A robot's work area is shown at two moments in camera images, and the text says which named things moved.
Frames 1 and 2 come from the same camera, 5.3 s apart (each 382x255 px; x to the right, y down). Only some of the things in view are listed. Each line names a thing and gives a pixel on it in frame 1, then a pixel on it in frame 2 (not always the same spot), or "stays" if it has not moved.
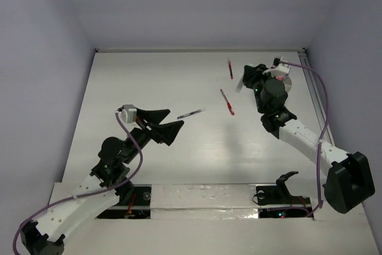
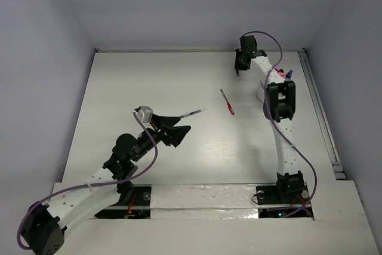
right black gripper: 254,73 -> 237,66
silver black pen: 186,114 stays
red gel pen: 228,103 stays
